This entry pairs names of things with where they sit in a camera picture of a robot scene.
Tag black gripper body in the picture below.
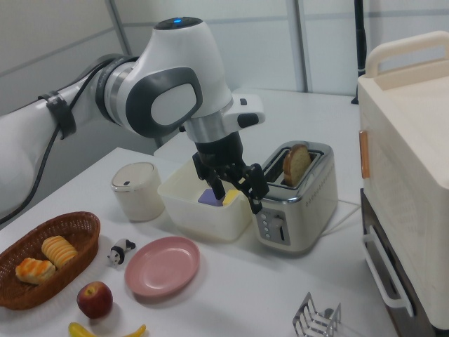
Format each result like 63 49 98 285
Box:
191 130 248 184

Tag panda figurine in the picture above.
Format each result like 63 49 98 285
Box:
107 238 138 266

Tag white toaster power cable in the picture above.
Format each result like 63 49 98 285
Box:
321 200 363 237

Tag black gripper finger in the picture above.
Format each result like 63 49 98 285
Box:
206 168 227 206
235 163 271 215

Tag yellow block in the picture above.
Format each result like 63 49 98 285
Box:
222 189 241 206

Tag orange cabinet door handle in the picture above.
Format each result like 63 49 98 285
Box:
358 130 370 178

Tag toasted bread slice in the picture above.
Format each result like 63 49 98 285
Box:
282 143 313 187

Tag white plastic container box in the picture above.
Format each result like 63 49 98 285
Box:
156 159 254 244

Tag black pole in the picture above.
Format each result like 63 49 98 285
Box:
353 0 368 77

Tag brown wicker basket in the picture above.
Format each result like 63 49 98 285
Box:
0 211 102 312

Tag cream cabinet with handles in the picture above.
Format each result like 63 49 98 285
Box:
356 30 449 337

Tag yellow banana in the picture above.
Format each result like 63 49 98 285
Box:
67 322 147 337

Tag white container lid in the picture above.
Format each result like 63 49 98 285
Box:
110 161 166 223

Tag yellow ridged bread roll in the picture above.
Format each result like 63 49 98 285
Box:
41 235 79 270

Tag cream and chrome toaster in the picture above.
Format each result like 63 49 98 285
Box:
253 140 340 258

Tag pink plate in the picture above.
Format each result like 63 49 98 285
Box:
123 235 201 299

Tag black cable strap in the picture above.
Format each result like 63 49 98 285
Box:
37 90 78 140

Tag red apple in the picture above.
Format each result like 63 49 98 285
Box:
76 281 114 320

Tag metal toast rack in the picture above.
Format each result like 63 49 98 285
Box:
291 291 342 337

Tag purple block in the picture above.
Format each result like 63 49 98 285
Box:
197 188 225 208

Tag dark brown wooden drawer base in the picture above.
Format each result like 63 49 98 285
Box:
360 187 436 337

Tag white drawer handle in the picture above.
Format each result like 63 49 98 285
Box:
361 224 415 319

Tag orange-topped bread piece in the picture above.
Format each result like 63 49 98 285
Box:
15 257 57 286

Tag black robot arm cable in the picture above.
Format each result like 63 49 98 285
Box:
0 58 119 225

